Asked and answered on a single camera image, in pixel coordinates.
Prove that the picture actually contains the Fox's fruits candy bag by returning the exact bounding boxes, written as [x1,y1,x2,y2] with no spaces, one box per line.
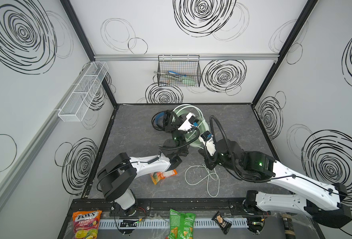
[72,210,102,239]

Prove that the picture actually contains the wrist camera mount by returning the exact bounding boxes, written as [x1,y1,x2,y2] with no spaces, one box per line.
[178,113,198,132]
[199,131,216,156]

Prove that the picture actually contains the dark bottle at edge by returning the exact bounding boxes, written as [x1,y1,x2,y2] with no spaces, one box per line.
[281,214,296,239]

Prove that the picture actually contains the black gaming headphones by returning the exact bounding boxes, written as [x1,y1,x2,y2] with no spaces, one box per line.
[151,110,177,133]

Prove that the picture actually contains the white slotted cable duct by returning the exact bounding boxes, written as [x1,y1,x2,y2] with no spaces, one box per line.
[99,218,249,230]

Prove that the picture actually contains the small dark snack packet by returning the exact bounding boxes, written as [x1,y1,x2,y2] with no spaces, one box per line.
[212,211,232,235]

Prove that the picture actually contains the mint green headphones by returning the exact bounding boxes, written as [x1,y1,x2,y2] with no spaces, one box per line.
[172,104,221,198]

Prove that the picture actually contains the green chips bag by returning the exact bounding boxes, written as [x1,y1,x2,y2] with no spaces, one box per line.
[166,209,196,239]

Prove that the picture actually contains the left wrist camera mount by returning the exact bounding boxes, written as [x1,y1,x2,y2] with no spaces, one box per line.
[178,113,198,132]

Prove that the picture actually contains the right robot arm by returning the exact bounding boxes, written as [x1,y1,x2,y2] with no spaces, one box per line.
[201,116,352,229]

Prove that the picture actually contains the orange snack packet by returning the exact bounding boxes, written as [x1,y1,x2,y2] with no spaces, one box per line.
[150,170,177,185]

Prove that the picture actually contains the blue item in basket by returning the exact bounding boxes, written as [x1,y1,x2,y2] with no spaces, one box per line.
[168,71,183,77]

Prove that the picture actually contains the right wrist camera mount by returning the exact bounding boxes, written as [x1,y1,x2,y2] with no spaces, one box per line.
[199,131,216,156]

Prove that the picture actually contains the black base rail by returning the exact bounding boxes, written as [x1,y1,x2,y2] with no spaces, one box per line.
[67,197,270,217]

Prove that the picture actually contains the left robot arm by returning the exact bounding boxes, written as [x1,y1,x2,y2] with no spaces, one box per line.
[97,111,201,211]

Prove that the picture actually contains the black wire basket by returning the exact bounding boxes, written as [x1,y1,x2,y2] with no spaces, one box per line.
[156,54,202,87]

